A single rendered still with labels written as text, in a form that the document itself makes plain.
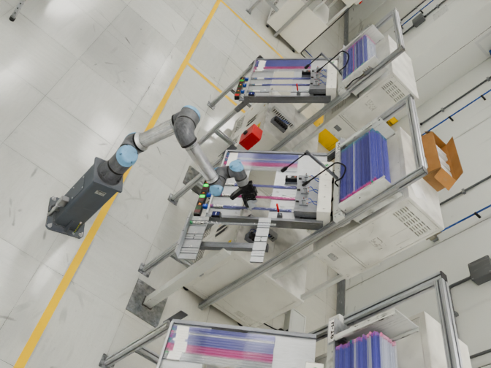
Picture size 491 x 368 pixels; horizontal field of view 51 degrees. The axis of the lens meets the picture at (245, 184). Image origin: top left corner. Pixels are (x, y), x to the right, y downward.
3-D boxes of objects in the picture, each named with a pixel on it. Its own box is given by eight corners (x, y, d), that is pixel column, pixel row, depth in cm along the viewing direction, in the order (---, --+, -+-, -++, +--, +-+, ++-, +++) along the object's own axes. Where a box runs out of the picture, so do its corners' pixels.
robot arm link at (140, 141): (112, 149, 294) (186, 113, 270) (122, 135, 306) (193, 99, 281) (126, 164, 300) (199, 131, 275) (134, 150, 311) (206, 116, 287)
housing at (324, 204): (316, 228, 306) (316, 211, 297) (320, 177, 343) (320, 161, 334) (329, 229, 304) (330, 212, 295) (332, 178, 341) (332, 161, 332)
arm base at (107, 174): (96, 179, 290) (104, 171, 285) (98, 159, 299) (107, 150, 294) (120, 188, 299) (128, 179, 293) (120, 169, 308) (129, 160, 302)
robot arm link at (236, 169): (229, 160, 298) (242, 158, 295) (234, 174, 304) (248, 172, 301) (226, 168, 292) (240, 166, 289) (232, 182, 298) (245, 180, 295)
